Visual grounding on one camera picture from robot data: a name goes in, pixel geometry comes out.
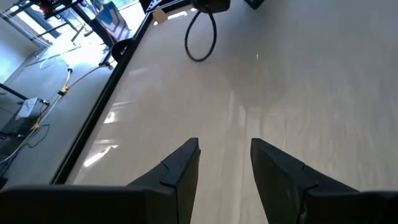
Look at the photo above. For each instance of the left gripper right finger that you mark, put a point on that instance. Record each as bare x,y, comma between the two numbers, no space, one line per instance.
311,202

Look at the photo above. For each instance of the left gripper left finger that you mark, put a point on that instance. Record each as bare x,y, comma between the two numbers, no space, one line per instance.
140,205

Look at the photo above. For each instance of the blue and white box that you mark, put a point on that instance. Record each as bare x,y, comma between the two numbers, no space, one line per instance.
113,18

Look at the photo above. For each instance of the white power box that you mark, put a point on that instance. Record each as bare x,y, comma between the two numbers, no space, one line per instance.
28,107

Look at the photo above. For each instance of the black perforated panel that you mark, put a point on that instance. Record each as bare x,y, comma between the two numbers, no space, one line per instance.
53,3

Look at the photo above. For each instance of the black floor box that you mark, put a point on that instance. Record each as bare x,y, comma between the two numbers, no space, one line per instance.
15,126

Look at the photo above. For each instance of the natural wooden block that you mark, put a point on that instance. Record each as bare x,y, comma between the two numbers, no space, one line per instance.
160,16

